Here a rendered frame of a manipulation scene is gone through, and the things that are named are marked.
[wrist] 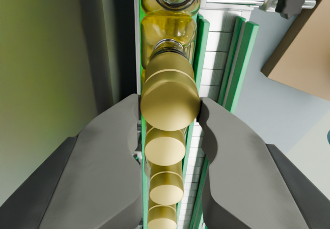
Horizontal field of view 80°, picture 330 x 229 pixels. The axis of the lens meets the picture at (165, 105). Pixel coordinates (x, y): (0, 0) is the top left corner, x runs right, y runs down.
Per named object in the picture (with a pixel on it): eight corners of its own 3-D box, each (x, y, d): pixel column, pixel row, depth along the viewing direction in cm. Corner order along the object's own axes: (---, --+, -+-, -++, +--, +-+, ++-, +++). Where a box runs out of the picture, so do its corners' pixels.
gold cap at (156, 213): (143, 189, 26) (139, 224, 22) (165, 179, 25) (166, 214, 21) (159, 202, 27) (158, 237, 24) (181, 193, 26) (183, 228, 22)
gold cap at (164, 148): (146, 103, 19) (142, 134, 15) (184, 104, 19) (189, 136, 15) (147, 132, 21) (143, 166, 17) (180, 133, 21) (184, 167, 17)
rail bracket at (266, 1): (193, -16, 33) (206, -13, 23) (291, -11, 34) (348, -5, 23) (191, 4, 35) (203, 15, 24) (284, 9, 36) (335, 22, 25)
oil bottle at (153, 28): (151, -2, 35) (137, 20, 17) (182, 0, 35) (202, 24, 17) (150, 32, 38) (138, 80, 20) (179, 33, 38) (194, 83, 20)
